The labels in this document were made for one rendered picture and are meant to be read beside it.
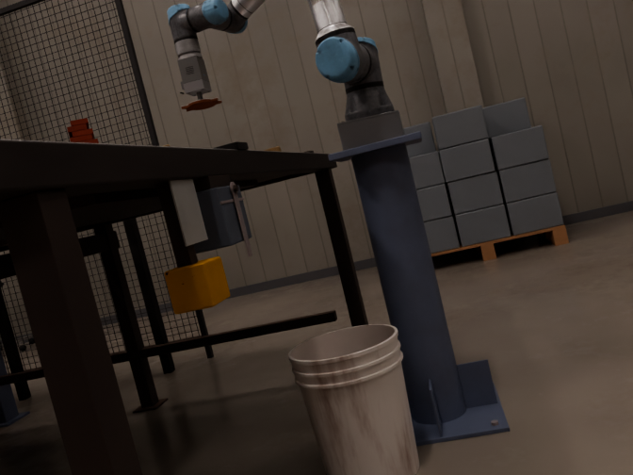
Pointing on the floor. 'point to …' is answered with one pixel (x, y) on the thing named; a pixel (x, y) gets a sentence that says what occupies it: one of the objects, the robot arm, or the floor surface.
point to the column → (419, 302)
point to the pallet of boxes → (484, 180)
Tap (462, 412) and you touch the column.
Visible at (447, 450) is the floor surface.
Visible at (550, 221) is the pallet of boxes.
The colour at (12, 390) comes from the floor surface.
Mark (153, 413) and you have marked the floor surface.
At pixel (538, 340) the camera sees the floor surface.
